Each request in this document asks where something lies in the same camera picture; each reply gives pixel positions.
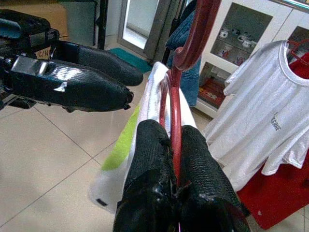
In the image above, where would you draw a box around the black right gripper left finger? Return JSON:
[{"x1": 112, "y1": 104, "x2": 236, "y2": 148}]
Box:
[{"x1": 112, "y1": 119, "x2": 180, "y2": 232}]

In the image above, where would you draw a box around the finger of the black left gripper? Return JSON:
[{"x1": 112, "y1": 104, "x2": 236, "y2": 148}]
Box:
[
  {"x1": 52, "y1": 41, "x2": 145, "y2": 87},
  {"x1": 6, "y1": 57, "x2": 135, "y2": 114}
]

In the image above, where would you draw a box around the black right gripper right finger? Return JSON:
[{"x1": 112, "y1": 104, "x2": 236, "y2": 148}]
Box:
[{"x1": 180, "y1": 125, "x2": 252, "y2": 232}]

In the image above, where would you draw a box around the white t-shirt with green patch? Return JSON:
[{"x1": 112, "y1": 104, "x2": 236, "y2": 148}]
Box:
[{"x1": 88, "y1": 61, "x2": 212, "y2": 216}]

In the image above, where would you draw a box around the red plastic hanger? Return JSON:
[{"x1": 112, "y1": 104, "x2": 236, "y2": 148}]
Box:
[
  {"x1": 159, "y1": 0, "x2": 222, "y2": 189},
  {"x1": 287, "y1": 36, "x2": 309, "y2": 58}
]

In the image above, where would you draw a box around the teal door mat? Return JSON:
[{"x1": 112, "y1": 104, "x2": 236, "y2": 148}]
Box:
[{"x1": 107, "y1": 47, "x2": 153, "y2": 73}]

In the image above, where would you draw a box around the brown printed cardboard carton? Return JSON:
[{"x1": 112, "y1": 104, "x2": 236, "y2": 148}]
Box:
[{"x1": 0, "y1": 2, "x2": 70, "y2": 58}]

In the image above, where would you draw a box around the red t-shirt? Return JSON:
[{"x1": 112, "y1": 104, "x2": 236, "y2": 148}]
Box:
[{"x1": 235, "y1": 52, "x2": 309, "y2": 230}]

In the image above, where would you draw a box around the blue denim jacket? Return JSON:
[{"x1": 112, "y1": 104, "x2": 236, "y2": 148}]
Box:
[{"x1": 165, "y1": 9, "x2": 202, "y2": 108}]

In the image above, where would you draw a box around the white printed t-shirt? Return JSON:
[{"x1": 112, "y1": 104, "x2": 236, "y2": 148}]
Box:
[{"x1": 202, "y1": 40, "x2": 309, "y2": 193}]

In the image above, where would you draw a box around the red box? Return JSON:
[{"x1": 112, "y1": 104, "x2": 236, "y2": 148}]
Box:
[{"x1": 199, "y1": 78, "x2": 226, "y2": 107}]

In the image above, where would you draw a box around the white glass-door cabinet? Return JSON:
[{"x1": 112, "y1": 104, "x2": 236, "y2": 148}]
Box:
[{"x1": 193, "y1": 0, "x2": 309, "y2": 119}]

